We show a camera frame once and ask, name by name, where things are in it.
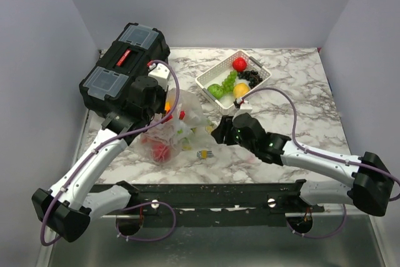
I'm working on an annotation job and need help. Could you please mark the clear plastic bag of fruits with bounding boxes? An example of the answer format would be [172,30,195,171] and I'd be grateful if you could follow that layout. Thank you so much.
[133,89,216,164]

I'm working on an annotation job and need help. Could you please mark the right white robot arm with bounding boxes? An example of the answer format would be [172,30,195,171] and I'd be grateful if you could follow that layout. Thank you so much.
[211,113,394,216]

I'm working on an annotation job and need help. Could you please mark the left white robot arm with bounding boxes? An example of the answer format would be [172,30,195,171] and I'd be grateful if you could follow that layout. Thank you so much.
[32,74,168,243]

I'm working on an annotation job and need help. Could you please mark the green fake grape bunch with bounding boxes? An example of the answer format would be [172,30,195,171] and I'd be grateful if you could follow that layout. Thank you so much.
[221,70,238,94]

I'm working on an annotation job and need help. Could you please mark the green fake apple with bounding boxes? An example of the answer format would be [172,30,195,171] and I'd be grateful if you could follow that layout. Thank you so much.
[207,84,225,99]

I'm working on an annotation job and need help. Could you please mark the dark purple fake grapes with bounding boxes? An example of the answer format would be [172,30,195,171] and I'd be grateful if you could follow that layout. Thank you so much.
[237,70,263,89]

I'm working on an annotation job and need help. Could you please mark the red fake apple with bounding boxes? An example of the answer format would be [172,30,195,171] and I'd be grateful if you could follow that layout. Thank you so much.
[232,58,248,73]

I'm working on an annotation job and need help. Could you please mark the black plastic toolbox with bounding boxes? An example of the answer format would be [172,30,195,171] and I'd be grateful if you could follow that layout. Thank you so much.
[79,23,170,118]

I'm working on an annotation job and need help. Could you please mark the yellow hex key set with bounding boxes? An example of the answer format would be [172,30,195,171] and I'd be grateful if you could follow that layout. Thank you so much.
[196,150,214,159]

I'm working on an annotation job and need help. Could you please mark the white perforated plastic basket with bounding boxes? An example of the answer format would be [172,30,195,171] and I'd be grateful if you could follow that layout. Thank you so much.
[195,50,271,114]

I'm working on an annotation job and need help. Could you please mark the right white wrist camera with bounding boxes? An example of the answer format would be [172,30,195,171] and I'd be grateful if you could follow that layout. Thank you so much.
[234,98,253,118]

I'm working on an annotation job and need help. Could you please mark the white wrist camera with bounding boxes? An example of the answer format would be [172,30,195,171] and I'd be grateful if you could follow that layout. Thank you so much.
[234,98,253,118]
[147,61,171,91]

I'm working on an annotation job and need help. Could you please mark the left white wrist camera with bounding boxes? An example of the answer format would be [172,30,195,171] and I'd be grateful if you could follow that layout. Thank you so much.
[147,61,171,91]

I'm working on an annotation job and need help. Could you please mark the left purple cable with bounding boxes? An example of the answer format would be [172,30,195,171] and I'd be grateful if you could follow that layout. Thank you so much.
[40,59,181,246]

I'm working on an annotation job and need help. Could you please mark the purple cable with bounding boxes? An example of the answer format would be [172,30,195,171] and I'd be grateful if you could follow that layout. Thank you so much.
[234,87,400,239]
[40,59,181,246]

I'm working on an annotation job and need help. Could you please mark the black metal mounting rail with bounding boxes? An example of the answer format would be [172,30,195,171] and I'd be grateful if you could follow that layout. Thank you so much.
[111,179,324,228]

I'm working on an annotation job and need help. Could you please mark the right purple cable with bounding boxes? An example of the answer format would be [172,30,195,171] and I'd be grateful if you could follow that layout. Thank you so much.
[234,87,400,239]

